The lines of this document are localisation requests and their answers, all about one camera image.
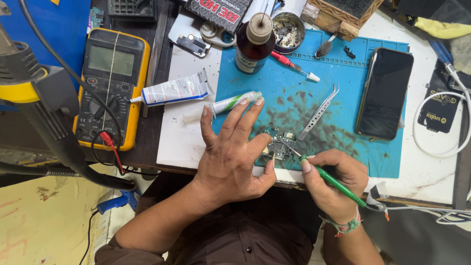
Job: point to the white glue tube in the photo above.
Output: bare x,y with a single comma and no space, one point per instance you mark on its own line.
176,90

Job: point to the blue plastic tool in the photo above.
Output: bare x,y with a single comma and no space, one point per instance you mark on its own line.
117,201

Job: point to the yellow digital multimeter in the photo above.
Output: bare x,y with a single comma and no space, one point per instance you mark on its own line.
110,62

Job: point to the red pen tool white tip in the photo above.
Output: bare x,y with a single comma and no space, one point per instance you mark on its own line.
283,60

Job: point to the green soldering iron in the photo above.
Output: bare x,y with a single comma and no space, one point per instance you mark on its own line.
335,182

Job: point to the grey scissors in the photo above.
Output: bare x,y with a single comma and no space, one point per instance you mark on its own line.
215,36

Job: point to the blue silicone work mat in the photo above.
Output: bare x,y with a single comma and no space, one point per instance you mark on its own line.
331,110

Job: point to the colourful thread wristband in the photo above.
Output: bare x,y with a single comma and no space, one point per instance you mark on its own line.
347,225

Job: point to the small black debris piece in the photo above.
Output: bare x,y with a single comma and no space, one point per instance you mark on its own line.
349,52

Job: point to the small grey brush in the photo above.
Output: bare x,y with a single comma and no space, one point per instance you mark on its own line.
323,49

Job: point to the black box with red print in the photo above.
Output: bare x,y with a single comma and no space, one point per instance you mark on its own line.
220,13

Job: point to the black smartphone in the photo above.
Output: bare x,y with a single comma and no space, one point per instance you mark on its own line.
384,94

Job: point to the red probe plug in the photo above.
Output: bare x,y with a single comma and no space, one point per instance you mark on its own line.
108,141

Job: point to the silver phone back part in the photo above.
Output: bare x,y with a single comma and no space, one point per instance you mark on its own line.
191,42

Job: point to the green-striped flux syringe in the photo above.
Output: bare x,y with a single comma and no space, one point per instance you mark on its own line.
228,103

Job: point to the brown bottle with needle cap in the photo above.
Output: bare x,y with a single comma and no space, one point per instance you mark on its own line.
254,49

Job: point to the straight grey metal tweezers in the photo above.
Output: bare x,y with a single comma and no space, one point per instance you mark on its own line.
151,73

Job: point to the small phone circuit board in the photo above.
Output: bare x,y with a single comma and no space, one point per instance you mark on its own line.
281,145

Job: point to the black screen-protector packet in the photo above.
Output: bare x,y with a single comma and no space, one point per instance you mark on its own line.
439,110

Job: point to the person's brown shirt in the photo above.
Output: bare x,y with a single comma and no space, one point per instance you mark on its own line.
239,235

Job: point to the blue board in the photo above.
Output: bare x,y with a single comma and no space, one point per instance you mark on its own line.
55,25

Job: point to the carved wooden box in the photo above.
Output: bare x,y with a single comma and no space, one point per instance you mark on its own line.
342,16

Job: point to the black and yellow hot-air gun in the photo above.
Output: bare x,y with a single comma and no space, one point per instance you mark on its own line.
44,106

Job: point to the black grille device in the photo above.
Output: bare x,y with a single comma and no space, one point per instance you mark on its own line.
130,9

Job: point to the round metal tin of parts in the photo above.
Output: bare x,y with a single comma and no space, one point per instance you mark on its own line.
289,33

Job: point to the person's right hand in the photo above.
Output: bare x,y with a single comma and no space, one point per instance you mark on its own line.
340,184

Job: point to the curved steel tweezers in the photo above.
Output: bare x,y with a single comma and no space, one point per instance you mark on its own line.
318,112

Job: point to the person's left hand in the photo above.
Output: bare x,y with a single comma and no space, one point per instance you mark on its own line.
228,165

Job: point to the yellow cloth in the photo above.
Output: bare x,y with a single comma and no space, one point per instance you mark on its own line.
441,28

